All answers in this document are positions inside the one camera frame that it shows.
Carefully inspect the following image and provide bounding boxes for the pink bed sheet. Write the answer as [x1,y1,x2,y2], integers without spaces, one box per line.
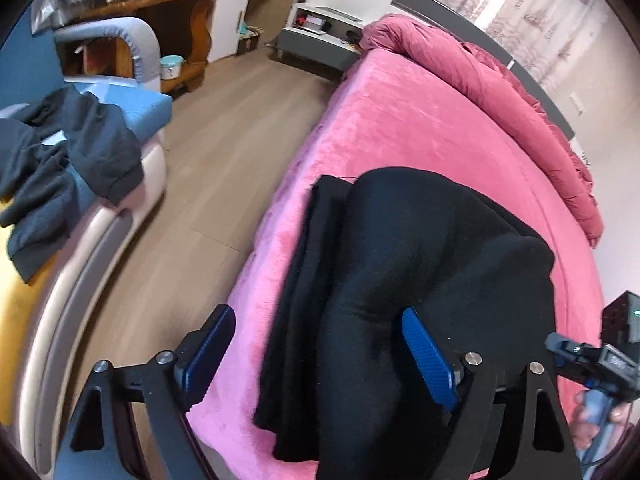
[185,47,606,480]

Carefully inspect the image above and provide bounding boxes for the black pants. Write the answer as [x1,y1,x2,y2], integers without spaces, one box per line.
[252,166,557,480]

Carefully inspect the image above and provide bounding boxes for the dark pink comforter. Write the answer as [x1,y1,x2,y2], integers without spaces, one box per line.
[360,14,606,250]

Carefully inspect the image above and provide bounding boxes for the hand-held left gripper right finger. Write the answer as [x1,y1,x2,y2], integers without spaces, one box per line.
[401,306,586,480]

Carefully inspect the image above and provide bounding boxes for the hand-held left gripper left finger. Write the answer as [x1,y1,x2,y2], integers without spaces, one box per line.
[52,304,237,480]

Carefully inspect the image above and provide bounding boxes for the grey headboard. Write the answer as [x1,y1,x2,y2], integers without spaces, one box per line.
[391,0,576,141]

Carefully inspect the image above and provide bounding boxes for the dark grey sweatshirt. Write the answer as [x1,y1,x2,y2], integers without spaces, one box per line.
[0,84,146,283]

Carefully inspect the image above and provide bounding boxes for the person's right hand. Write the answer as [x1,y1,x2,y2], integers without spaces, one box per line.
[570,390,631,453]

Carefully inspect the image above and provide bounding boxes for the white and grey nightstand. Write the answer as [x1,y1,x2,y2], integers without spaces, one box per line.
[276,2,368,73]

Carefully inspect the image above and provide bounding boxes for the white cabinet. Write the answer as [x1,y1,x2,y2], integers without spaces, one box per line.
[207,0,261,63]

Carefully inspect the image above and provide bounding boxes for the blue and cream sofa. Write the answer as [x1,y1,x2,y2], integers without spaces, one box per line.
[0,16,176,476]

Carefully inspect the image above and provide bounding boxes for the teal lidded pot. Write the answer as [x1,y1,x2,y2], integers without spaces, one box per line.
[159,55,185,81]

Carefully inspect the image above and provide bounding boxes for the yellow blanket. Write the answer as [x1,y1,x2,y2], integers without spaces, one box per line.
[0,200,56,376]

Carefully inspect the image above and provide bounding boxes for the small box with teal item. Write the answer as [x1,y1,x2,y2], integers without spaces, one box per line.
[235,20,263,58]

